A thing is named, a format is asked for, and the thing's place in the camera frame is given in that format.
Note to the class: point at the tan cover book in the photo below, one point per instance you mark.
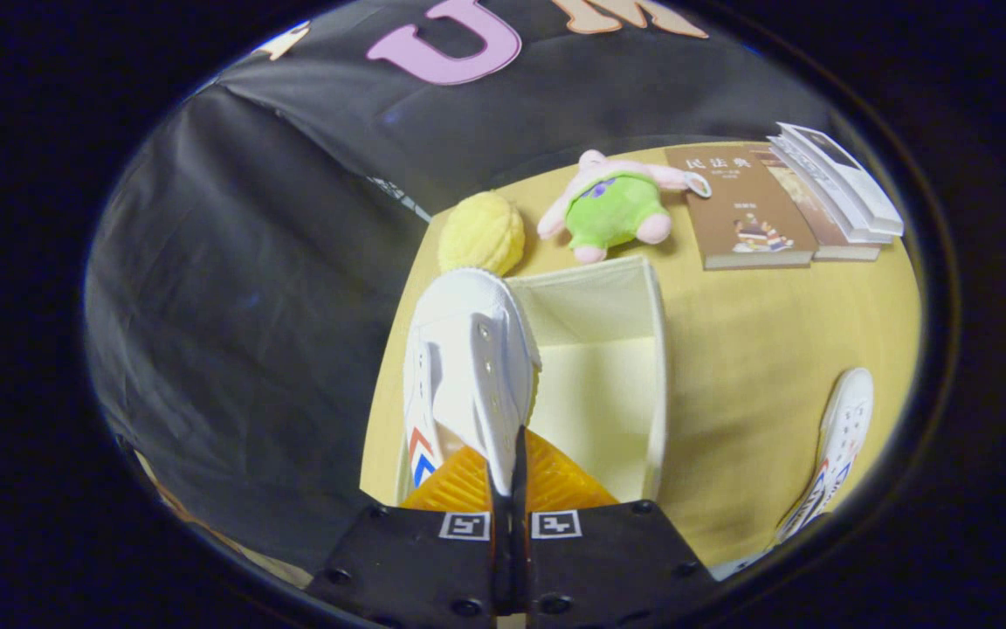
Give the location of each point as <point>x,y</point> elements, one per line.
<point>817,218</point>

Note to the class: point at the yellow plush ball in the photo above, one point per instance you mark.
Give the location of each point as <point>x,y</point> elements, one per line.
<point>481,234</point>

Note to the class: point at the green and pink plush toy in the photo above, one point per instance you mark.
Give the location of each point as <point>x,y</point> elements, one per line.
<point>612,210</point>

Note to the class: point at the beige fabric storage box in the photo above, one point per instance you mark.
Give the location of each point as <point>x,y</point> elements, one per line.
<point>599,393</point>

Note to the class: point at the white canvas shoe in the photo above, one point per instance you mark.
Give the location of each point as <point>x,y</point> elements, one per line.
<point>844,428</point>
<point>468,349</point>

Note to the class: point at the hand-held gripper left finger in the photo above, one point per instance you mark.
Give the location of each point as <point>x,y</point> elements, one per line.
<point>416,559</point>

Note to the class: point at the black backdrop cloth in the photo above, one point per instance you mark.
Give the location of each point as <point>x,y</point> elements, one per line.
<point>250,306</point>

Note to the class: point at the brown cover book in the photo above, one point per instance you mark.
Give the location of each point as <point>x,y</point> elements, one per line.
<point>743,210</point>

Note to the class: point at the plain white book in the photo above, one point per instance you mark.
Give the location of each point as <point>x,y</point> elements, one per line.
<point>822,194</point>

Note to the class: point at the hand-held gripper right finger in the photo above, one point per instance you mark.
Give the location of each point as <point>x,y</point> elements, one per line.
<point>608,559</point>

